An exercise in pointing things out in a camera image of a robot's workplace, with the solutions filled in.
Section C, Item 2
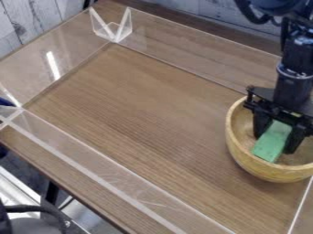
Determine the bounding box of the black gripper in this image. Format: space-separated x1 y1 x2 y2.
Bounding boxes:
243 63 313 154

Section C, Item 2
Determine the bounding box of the brown wooden bowl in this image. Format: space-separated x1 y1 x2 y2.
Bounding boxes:
224 97 313 184

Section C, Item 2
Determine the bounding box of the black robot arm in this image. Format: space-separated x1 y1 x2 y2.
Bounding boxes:
234 0 313 154

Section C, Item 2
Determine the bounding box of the clear acrylic tray wall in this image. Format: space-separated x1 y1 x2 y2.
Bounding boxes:
0 1 313 234

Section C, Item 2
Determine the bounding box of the green rectangular block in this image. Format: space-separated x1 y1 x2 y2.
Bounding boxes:
250 121 291 163

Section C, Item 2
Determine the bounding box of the clear acrylic corner bracket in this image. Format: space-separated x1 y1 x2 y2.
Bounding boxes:
89 7 132 43

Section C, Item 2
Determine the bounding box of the black cable bottom left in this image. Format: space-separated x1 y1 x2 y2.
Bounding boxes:
0 204 68 234

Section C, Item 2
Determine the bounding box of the black table leg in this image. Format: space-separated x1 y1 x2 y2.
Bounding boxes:
45 182 60 205

